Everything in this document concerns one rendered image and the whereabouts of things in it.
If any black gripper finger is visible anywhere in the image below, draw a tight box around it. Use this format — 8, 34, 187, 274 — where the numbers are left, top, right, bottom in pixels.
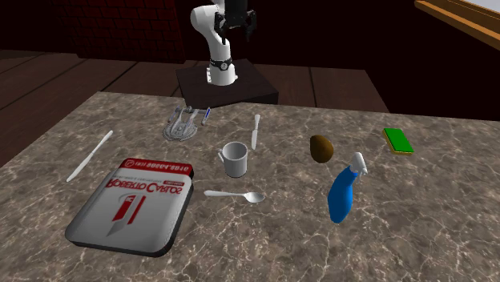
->
243, 10, 258, 42
213, 12, 229, 46

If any dark robot stand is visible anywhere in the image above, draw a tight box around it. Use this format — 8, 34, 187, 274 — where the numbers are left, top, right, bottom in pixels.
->
175, 58, 280, 110

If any grey spaceship model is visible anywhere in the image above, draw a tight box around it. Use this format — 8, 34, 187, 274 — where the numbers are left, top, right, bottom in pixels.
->
163, 105, 212, 143

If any short white knife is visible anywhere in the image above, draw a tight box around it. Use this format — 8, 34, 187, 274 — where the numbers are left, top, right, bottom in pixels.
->
250, 114, 261, 151

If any grey mug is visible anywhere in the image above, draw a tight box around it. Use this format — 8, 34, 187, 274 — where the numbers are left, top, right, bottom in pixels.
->
217, 141, 249, 179

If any brown kiwi fruit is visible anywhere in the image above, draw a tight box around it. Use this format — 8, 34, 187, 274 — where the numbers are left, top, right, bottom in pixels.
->
309, 134, 335, 164

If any silver spoon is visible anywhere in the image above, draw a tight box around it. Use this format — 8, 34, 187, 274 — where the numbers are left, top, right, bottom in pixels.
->
203, 189, 267, 204

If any long white knife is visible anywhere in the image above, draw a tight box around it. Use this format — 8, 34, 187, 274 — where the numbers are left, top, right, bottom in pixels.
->
66, 130, 115, 183

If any green and yellow sponge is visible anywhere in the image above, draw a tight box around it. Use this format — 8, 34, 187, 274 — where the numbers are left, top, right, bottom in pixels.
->
381, 127, 415, 156

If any blue spray bottle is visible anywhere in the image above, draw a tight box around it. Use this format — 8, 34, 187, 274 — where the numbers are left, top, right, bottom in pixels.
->
327, 151, 369, 225

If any white and red tablet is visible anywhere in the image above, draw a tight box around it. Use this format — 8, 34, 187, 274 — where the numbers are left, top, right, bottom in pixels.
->
64, 157, 195, 258

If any wooden window frame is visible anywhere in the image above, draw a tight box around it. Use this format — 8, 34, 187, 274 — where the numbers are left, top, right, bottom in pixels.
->
413, 0, 500, 52

